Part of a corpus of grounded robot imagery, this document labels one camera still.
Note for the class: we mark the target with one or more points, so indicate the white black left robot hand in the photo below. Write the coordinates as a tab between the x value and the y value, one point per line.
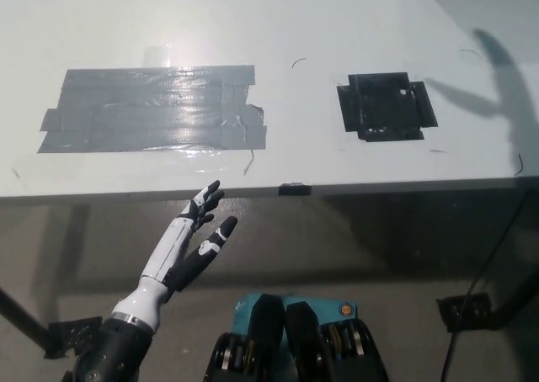
168	256

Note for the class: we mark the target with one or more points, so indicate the small black edge tape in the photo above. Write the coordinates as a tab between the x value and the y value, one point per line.
295	189

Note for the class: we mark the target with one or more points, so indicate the black table leg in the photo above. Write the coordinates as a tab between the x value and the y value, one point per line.
516	291
23	319

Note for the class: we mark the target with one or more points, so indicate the black tape square patch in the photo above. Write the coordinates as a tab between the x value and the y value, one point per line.
383	108

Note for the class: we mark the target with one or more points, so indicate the grey duct tape patch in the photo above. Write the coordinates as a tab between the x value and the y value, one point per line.
156	110

